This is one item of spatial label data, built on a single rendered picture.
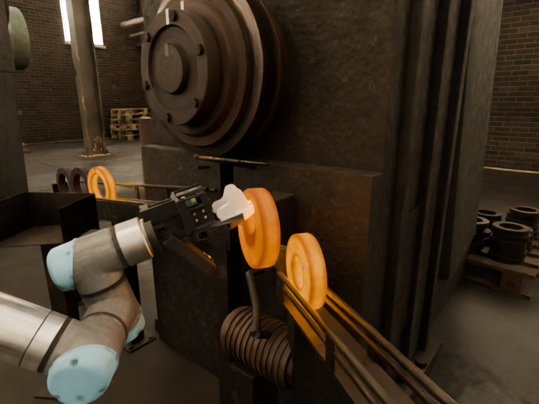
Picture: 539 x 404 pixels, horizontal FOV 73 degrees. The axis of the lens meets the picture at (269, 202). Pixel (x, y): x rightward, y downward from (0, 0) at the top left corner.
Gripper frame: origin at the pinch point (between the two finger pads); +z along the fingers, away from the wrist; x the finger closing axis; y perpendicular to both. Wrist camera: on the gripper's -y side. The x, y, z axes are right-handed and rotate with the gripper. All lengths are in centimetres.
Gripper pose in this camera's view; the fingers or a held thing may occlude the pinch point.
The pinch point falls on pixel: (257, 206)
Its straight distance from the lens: 68.5
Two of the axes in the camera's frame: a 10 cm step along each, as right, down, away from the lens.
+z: 9.0, -3.5, 2.6
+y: -2.4, -9.0, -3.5
